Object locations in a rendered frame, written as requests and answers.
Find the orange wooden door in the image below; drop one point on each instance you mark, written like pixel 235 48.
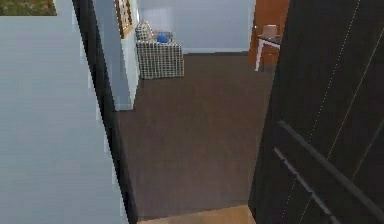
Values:
pixel 266 20

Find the checked sofa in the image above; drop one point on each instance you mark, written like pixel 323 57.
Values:
pixel 160 60

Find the checked pillow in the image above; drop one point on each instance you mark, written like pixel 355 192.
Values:
pixel 143 31

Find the framed wall picture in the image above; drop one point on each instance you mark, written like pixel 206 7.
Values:
pixel 124 16

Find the tan box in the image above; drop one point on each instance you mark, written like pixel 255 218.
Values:
pixel 269 31

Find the blue ball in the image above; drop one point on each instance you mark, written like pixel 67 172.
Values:
pixel 162 38

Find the white legged dark table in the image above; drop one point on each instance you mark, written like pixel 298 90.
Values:
pixel 266 45

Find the black room door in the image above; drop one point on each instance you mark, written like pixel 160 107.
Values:
pixel 326 100

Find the green framed picture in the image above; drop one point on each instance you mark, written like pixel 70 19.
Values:
pixel 26 7

